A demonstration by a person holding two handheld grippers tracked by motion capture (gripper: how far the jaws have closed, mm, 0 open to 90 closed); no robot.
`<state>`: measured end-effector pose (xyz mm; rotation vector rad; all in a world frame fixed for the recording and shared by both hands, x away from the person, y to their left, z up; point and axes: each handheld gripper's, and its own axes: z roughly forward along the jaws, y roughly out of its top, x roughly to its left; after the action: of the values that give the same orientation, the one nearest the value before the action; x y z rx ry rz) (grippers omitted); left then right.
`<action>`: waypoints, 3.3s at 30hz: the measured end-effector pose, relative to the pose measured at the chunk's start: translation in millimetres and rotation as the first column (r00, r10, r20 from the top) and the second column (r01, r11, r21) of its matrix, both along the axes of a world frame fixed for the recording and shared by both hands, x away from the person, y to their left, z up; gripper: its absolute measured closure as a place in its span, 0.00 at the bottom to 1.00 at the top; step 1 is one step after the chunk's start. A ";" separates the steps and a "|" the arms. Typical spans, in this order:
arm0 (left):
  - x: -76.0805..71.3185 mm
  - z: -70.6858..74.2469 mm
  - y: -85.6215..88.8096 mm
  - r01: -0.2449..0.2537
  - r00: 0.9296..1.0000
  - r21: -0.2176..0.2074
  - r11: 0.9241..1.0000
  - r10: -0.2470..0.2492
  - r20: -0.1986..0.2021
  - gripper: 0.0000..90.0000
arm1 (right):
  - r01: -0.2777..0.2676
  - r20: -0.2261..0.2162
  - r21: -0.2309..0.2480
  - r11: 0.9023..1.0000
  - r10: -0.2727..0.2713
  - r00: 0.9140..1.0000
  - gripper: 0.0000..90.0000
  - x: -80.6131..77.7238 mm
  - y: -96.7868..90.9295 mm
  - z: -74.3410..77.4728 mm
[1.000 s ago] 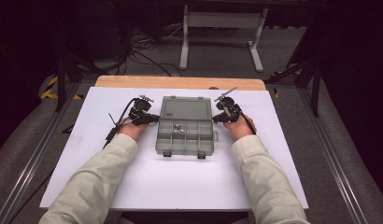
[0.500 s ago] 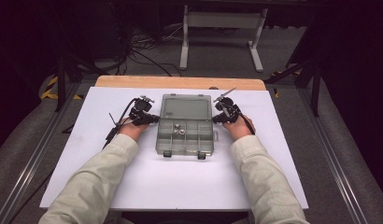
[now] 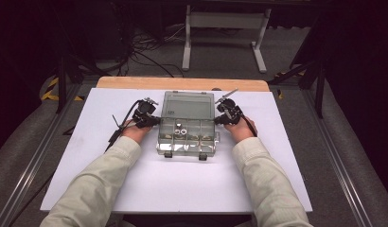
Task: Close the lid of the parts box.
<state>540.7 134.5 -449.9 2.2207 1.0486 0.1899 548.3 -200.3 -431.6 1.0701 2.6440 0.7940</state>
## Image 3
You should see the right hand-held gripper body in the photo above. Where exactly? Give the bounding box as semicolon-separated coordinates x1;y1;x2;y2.
215;88;245;126

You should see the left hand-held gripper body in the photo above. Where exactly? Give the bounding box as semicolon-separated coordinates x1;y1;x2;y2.
131;96;160;129

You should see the clear plastic compartment box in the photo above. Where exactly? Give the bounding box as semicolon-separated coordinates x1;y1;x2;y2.
155;90;221;162

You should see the person's left hand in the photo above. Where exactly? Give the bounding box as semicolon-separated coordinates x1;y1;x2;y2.
121;118;153;146

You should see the person's right hand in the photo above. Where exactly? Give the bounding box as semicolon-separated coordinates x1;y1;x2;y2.
223;115;258;145

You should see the yellow black floor tape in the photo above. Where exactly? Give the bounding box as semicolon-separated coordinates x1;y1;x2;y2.
40;77;85;102
274;70;308;100

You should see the white table board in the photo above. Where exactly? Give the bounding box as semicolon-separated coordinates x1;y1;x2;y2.
40;87;313;215

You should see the black tripod stand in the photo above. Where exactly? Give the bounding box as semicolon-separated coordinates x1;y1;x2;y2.
267;58;327;120
54;53;103;115

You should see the white metal stand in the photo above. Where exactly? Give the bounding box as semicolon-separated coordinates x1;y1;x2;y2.
181;4;273;74

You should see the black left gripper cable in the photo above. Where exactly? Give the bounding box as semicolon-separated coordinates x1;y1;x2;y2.
104;99;143;153

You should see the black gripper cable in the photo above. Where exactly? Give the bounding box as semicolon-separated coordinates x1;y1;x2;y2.
240;113;258;138
104;99;143;153

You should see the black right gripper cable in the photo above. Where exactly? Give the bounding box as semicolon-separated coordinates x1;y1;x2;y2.
240;113;258;138

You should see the bundle of black floor cables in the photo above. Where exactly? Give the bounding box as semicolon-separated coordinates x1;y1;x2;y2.
117;23;187;79

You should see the aluminium floor rail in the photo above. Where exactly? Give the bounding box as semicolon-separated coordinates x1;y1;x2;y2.
300;88;375;227
0;84;83;227

